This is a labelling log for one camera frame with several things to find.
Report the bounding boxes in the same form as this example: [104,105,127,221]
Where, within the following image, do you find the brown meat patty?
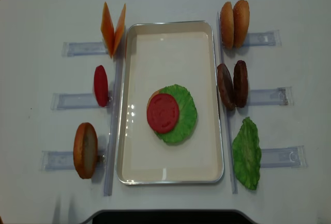
[217,63,235,111]
[233,60,248,108]

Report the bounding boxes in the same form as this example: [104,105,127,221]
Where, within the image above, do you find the red tomato slice on tray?
[146,93,179,133]

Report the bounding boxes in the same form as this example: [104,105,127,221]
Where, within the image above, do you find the green lettuce leaf on tray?
[154,84,198,145]

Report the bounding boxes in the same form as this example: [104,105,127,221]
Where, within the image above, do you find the standing red tomato slice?
[94,65,109,107]

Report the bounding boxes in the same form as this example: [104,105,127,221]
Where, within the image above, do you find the right orange cheese slice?
[113,4,126,56]

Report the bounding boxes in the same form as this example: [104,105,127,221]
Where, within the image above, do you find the orange cheese slice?
[113,4,126,56]
[100,2,115,57]

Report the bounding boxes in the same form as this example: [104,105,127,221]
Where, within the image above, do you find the left orange cheese slice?
[100,2,115,57]

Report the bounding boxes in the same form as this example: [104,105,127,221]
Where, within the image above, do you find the standing green lettuce leaf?
[232,117,262,190]

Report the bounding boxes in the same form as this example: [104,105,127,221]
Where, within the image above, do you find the white rectangular metal tray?
[116,21,224,185]

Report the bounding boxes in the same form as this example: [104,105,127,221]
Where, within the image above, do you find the standing bun half left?
[73,123,98,179]

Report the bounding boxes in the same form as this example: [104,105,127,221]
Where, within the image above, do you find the long clear strip left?
[103,55,123,196]

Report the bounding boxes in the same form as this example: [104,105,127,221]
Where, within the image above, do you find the long clear strip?
[103,55,123,196]
[217,11,238,194]

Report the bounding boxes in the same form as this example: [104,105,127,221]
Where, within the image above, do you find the left sesame bun top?
[220,2,234,50]

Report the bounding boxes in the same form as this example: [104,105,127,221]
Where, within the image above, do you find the sesame bun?
[220,2,234,50]
[233,0,250,48]

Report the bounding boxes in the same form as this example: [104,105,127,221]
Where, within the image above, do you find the long clear strip right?
[217,11,238,194]

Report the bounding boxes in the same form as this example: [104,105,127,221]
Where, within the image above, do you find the right sesame bun top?
[233,0,250,48]

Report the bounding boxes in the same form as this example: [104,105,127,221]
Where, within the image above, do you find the black monitor edge bottom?
[92,210,253,223]

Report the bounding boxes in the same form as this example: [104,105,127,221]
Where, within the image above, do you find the clear holder rail tomato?
[50,93,101,110]

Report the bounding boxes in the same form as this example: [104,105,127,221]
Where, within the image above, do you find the clear holder rail cheese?
[62,42,108,57]

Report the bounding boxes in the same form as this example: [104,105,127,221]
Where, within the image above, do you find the clear holder rail patties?
[246,87,294,106]

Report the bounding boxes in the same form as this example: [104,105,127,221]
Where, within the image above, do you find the clear holder rail right buns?
[243,30,282,47]

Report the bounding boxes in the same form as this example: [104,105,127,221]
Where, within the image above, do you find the clear holder rail left bun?
[40,150,107,172]

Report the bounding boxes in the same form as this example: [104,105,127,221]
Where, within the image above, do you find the clear holder rail lettuce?
[261,145,307,168]

